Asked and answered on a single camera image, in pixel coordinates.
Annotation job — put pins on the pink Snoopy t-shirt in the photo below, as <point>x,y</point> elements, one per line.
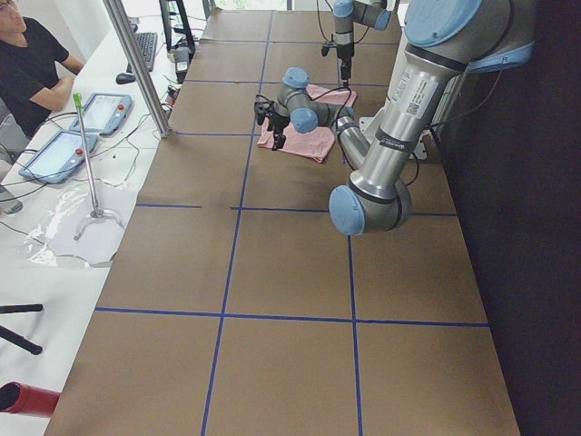
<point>315,144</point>

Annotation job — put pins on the black tripod legs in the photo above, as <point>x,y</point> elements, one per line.
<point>17,331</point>

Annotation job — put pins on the lower teach pendant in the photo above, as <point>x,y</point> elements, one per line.
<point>56,160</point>

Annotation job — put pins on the black keyboard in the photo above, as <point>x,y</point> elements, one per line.
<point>147,43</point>

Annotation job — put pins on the metal rod with green tip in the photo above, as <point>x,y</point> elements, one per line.
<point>97,214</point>

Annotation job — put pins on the black computer mouse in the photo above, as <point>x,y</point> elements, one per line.
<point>124,78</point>

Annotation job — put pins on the teach pendant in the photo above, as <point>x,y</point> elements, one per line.
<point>56,160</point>
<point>104,113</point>

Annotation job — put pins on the seated person black shirt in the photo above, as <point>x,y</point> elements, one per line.
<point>31,88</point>

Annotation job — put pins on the aluminium frame post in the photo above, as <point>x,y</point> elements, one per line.
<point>121,25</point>

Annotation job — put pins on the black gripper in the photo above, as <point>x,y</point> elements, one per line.
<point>276,123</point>
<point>345,57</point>

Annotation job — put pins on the red cylinder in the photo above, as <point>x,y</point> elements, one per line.
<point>18,398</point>

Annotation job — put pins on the upper teach pendant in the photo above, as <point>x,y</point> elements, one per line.
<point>104,113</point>

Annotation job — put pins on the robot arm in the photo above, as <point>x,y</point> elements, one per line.
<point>346,14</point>
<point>445,39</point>

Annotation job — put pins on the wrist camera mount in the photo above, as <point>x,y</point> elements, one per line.
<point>327,46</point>
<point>262,111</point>

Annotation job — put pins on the clear plastic sheet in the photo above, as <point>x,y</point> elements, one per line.
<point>66,231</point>

